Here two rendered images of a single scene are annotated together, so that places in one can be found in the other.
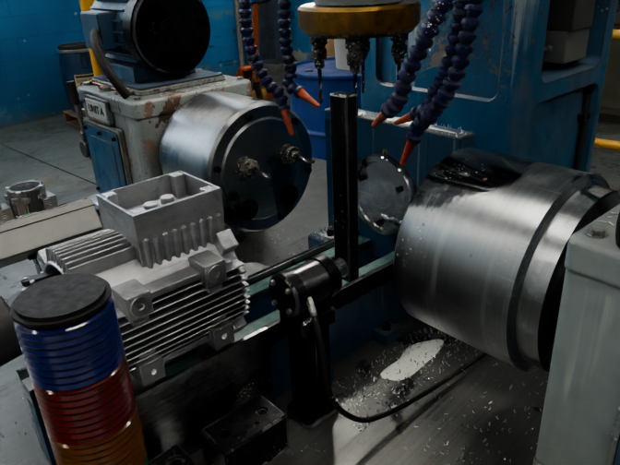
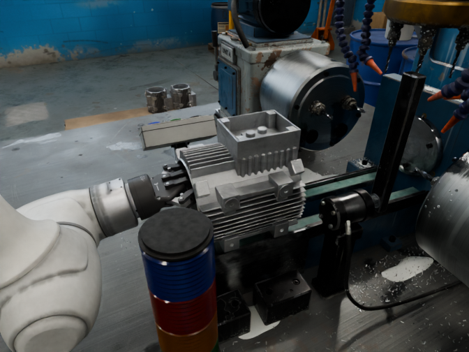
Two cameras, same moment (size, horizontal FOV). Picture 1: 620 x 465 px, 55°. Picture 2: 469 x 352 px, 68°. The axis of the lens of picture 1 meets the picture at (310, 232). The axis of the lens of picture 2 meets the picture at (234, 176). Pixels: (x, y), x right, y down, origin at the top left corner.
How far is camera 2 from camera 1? 0.15 m
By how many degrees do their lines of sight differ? 17
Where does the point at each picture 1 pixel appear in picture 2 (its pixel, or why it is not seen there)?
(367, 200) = not seen: hidden behind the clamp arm
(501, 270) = not seen: outside the picture
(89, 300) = (195, 242)
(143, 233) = (242, 154)
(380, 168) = (417, 126)
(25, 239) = (170, 135)
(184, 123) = (280, 70)
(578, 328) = not seen: outside the picture
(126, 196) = (236, 123)
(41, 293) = (162, 224)
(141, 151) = (249, 84)
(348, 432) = (351, 310)
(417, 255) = (444, 211)
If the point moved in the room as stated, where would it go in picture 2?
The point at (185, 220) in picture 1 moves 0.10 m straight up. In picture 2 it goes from (272, 148) to (276, 92)
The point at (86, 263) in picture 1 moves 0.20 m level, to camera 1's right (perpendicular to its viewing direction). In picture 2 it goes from (202, 167) to (324, 188)
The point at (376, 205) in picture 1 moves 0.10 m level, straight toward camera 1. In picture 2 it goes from (406, 152) to (404, 172)
